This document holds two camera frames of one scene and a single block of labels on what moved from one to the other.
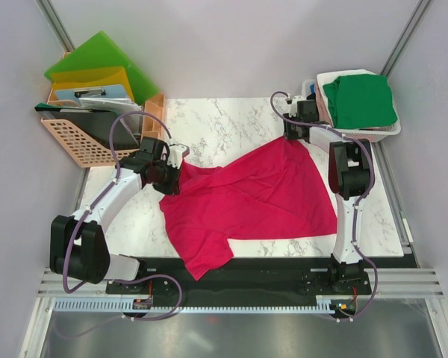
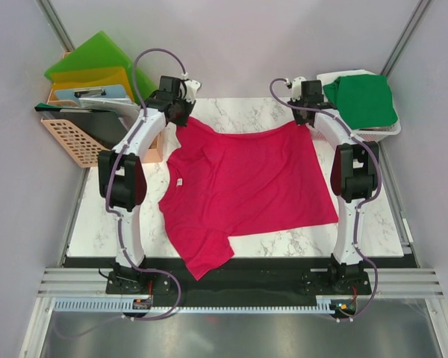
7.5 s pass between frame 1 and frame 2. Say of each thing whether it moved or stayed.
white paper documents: stayed
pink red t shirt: moved
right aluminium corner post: stayed
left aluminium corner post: stayed
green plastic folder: stayed
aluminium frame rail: stayed
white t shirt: stayed
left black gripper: moved
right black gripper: moved
